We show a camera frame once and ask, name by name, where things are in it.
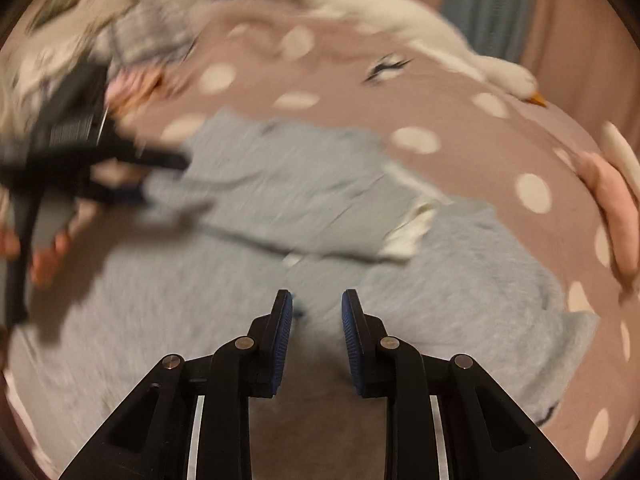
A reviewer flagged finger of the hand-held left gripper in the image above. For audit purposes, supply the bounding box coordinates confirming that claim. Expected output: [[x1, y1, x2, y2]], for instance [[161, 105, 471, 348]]
[[107, 147, 192, 172], [75, 182, 151, 207]]

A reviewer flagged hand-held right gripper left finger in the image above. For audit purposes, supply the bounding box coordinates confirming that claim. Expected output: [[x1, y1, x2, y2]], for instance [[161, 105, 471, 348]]
[[59, 289, 294, 480]]

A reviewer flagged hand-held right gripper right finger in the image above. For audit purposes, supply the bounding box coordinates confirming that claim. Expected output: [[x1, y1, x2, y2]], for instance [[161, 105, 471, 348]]
[[341, 289, 581, 480]]

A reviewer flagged grey knit sweater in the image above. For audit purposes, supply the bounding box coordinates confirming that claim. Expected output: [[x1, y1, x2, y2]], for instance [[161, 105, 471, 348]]
[[10, 110, 601, 461]]

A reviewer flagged pile of crumpled clothes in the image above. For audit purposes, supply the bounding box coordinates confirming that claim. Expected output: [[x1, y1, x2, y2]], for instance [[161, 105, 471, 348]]
[[0, 0, 216, 136]]

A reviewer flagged person's left hand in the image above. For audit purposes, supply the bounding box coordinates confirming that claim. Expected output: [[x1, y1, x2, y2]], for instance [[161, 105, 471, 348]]
[[0, 200, 101, 288]]

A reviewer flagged grey plaid cloth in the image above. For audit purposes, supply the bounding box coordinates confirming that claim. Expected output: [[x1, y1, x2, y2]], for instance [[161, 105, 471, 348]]
[[97, 0, 201, 68]]

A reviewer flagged pink polka dot blanket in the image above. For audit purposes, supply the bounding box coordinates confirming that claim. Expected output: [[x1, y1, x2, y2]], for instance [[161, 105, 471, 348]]
[[0, 0, 640, 480]]

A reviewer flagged white goose plush toy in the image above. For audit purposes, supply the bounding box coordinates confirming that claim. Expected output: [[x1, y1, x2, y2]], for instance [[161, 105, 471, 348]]
[[282, 0, 548, 108]]

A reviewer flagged cream folded garment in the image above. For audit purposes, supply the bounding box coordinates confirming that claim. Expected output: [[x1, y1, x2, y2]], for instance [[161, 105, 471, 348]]
[[600, 120, 640, 196]]

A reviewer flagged teal curtain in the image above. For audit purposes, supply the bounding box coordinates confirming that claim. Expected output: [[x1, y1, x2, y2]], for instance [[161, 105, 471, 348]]
[[440, 0, 538, 66]]

